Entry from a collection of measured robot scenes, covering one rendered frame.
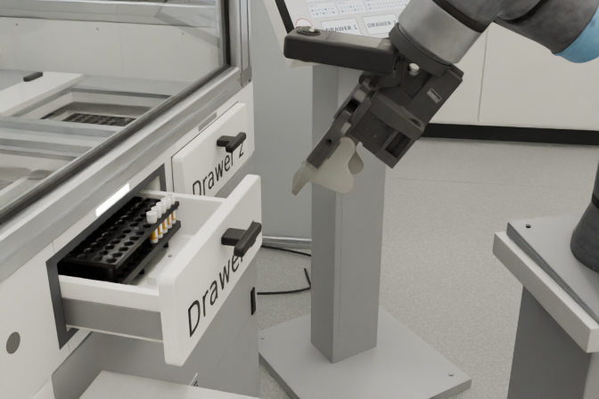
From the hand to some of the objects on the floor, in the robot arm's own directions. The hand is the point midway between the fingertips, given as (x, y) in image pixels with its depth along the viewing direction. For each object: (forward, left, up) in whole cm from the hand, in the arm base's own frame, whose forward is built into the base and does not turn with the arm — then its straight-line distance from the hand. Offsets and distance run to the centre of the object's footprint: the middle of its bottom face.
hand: (299, 175), depth 78 cm
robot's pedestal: (-49, -7, -101) cm, 113 cm away
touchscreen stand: (-29, -85, -105) cm, 138 cm away
